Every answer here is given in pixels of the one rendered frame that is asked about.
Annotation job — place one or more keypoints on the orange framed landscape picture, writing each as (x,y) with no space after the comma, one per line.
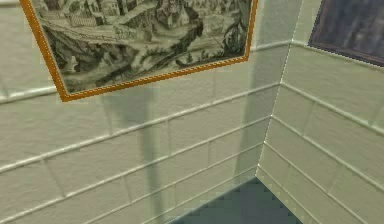
(140,40)

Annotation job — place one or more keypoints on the dark framed blue picture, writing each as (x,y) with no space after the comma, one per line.
(353,26)

